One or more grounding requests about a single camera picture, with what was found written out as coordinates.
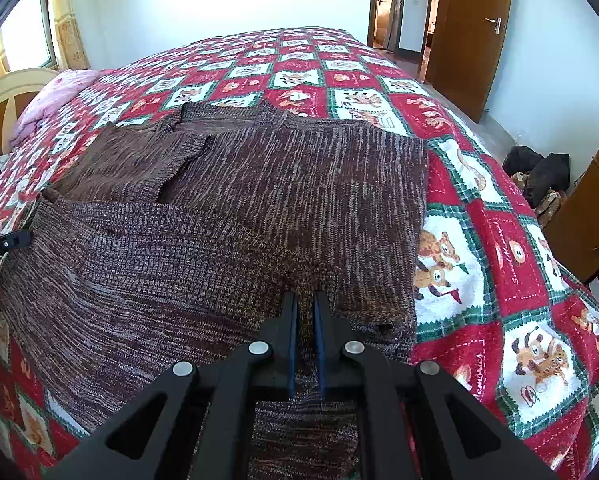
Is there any brown knitted sweater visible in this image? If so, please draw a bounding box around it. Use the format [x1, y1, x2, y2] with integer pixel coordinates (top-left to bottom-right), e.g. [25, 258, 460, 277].
[0, 103, 429, 479]

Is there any black clothes pile on floor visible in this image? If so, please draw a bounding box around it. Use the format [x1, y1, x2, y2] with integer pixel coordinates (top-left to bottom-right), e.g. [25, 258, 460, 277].
[502, 145, 571, 228]

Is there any red patchwork bed quilt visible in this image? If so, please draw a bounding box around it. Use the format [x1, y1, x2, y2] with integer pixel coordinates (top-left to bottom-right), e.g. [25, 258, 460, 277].
[0, 27, 599, 479]

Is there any cream wooden headboard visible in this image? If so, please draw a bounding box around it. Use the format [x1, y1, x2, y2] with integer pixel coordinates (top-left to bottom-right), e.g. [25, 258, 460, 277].
[0, 68, 57, 154]

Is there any pink pillow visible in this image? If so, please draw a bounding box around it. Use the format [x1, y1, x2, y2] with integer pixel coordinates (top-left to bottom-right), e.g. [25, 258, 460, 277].
[8, 70, 102, 148]

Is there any brown wooden desk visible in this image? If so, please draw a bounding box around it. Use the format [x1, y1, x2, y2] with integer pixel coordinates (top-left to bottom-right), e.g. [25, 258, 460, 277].
[543, 148, 599, 283]

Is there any brown wooden door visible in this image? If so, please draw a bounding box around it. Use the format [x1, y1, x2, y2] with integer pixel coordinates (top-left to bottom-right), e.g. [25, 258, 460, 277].
[426, 0, 511, 122]

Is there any window with dark frame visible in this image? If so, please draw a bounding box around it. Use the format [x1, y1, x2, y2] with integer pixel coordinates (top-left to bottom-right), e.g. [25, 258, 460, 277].
[0, 0, 57, 77]

